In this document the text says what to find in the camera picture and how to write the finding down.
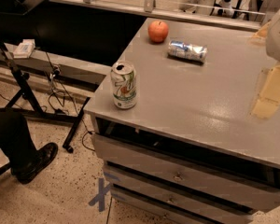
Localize grey bottom drawer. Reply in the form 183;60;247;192
110;186;216;224

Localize black metal stand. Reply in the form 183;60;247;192
0;38;90;153

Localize red apple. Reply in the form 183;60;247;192
148;21;169;43

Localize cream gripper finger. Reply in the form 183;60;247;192
252;63;280;119

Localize white green soda can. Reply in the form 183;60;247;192
111;61;137;109

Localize grey middle drawer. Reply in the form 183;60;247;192
103;164;256;224

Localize black floor cables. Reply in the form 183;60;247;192
43;51;96;152

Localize grey drawer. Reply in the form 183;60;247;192
110;186;216;224
93;134;280;211
103;164;256;224

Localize black trouser leg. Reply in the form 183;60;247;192
0;108;38;169

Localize silver blue redbull can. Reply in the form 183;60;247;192
167;40;208;63

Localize white small box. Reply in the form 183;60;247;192
13;39;35;59

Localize grey top drawer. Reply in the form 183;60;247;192
93;134;280;211

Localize black leather shoe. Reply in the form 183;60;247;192
11;142;58;184

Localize blue tape cross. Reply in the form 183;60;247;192
88;172;119;213

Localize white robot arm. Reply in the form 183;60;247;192
252;8;280;119

